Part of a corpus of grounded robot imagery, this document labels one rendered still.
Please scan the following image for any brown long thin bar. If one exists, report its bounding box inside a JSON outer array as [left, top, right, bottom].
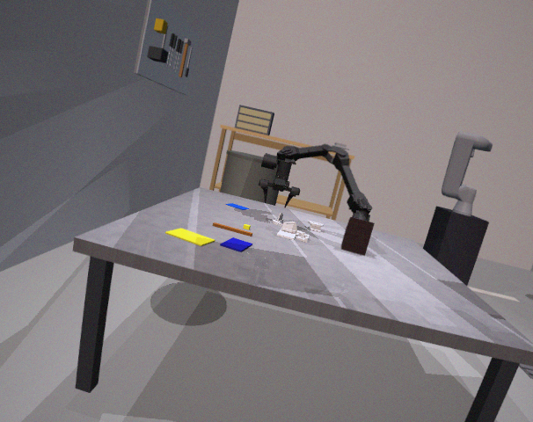
[[213, 222, 252, 236]]

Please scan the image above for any yellow flat plate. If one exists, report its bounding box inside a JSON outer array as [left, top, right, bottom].
[[165, 229, 215, 246]]

